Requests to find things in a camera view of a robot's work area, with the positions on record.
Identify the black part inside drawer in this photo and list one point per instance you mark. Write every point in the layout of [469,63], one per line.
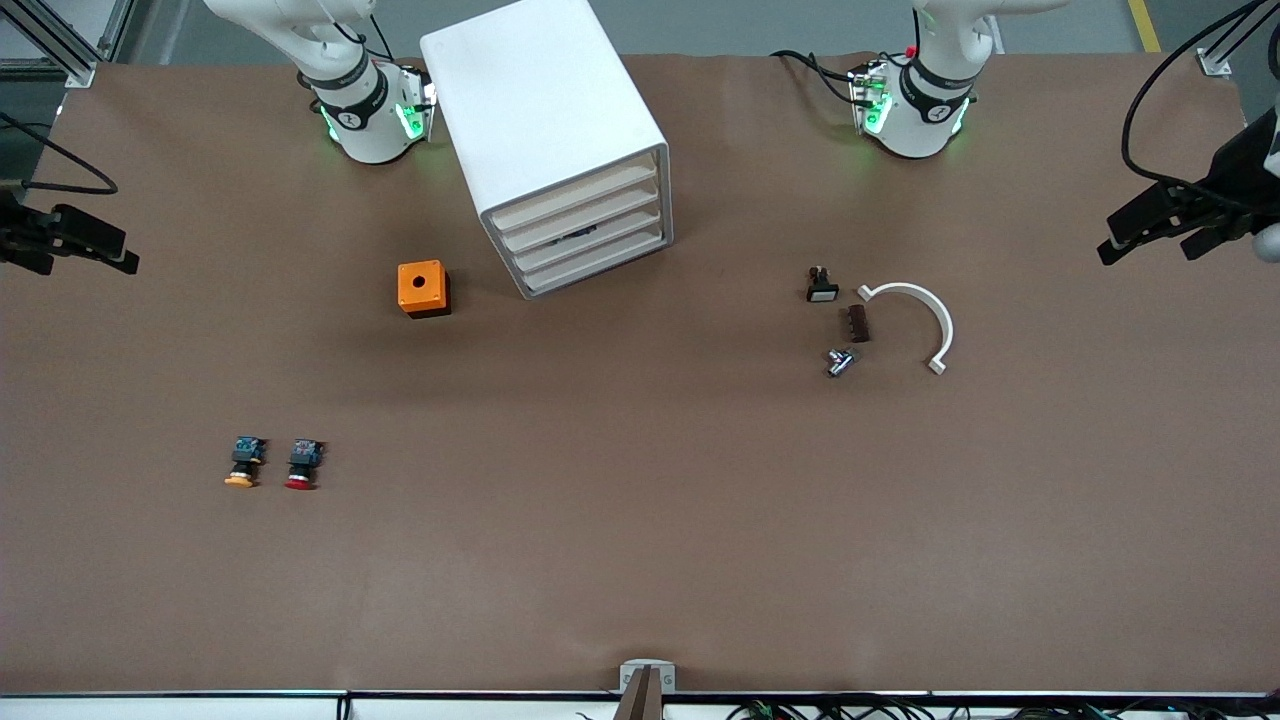
[582,234]

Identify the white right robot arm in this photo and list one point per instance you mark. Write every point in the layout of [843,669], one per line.
[365,130]

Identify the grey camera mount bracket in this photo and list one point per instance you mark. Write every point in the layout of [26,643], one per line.
[647,685]

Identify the white table edge rail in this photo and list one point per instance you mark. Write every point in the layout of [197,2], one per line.
[200,708]

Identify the yellow floor tape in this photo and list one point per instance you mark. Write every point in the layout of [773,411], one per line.
[1145,25]

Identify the silver key switch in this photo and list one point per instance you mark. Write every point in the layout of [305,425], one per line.
[840,362]

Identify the orange button enclosure box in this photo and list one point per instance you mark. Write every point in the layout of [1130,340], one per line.
[420,285]

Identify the black white square switch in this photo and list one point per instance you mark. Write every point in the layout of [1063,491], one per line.
[822,290]

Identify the orange cap push button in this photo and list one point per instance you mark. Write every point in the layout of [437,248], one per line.
[245,460]

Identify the brown table cover sheet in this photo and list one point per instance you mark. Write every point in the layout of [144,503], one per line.
[640,560]

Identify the white curved bracket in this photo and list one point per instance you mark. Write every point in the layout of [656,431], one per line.
[947,330]

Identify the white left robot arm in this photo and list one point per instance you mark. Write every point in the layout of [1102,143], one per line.
[915,125]

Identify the brown terminal block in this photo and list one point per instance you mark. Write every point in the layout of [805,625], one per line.
[855,324]

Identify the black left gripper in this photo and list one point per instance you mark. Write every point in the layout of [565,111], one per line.
[1232,172]

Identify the aluminium frame profile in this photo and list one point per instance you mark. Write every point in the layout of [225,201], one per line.
[80,72]
[1215,62]

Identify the red cap push button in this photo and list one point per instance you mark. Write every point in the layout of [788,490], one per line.
[303,463]

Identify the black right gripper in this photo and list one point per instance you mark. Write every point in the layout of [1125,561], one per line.
[18,238]

